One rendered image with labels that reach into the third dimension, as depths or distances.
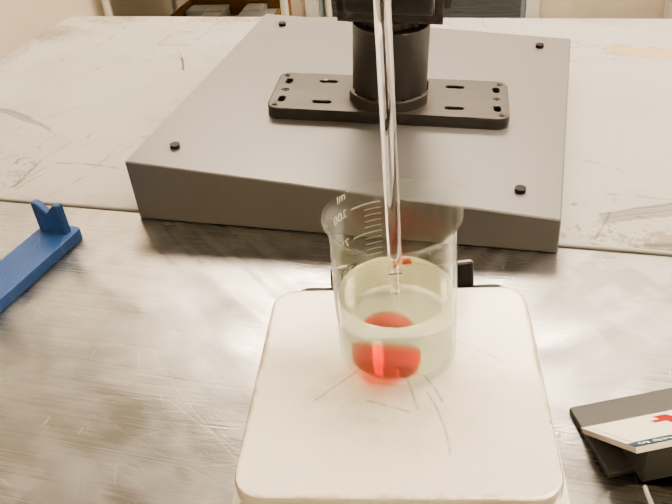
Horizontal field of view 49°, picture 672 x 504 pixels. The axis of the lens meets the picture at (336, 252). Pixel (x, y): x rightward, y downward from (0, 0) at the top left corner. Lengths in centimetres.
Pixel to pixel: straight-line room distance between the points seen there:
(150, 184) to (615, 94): 45
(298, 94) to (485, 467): 43
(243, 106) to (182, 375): 28
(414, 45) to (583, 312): 25
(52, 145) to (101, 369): 35
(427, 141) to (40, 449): 35
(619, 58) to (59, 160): 58
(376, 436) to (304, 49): 53
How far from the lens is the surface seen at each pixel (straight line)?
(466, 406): 30
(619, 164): 65
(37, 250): 60
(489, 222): 52
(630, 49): 89
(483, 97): 65
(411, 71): 61
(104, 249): 59
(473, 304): 35
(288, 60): 74
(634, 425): 40
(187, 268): 55
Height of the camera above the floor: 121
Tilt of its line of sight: 35 degrees down
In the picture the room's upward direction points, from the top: 6 degrees counter-clockwise
